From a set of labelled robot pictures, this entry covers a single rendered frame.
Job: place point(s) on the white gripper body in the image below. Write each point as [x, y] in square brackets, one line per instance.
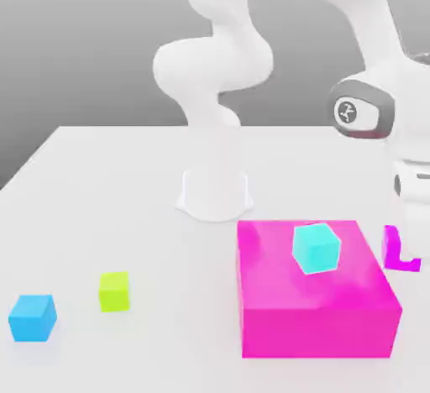
[411, 191]

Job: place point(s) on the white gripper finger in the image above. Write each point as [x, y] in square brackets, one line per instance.
[416, 231]

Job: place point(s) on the small magenta cube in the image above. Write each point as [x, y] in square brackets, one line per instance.
[390, 248]

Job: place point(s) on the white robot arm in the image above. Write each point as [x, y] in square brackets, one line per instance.
[215, 63]

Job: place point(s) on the small cyan cube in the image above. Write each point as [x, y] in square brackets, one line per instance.
[315, 252]

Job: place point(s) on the small yellow-green cube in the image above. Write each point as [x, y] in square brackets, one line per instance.
[114, 294]

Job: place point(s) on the small blue cube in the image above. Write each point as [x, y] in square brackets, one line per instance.
[32, 320]

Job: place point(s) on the large magenta box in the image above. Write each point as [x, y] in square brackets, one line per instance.
[315, 329]

